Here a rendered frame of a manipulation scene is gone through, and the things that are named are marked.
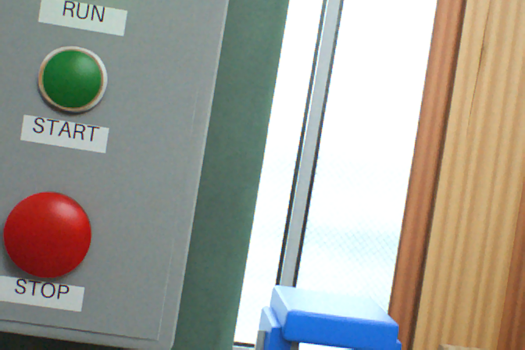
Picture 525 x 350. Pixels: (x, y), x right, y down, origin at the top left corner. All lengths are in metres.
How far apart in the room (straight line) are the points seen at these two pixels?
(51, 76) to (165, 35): 0.04
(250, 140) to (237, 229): 0.04
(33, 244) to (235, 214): 0.10
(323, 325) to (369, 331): 0.06
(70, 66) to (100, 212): 0.05
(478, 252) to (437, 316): 0.15
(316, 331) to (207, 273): 0.81
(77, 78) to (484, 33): 1.53
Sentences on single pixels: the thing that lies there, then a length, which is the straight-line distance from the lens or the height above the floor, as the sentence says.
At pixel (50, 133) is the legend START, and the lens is 0.31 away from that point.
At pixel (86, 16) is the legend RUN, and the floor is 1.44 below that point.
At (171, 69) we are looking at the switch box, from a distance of 0.31.
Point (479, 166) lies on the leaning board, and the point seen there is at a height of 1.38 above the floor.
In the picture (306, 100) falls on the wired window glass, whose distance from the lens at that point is 1.90.
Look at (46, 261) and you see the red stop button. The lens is 0.31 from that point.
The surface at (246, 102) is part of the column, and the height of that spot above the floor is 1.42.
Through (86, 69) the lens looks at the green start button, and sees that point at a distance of 0.31.
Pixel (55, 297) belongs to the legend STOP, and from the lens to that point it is 0.32.
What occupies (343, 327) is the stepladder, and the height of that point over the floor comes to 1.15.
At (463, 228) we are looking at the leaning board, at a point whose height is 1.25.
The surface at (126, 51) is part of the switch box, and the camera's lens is 0.31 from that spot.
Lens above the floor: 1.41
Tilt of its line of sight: 3 degrees down
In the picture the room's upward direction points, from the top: 9 degrees clockwise
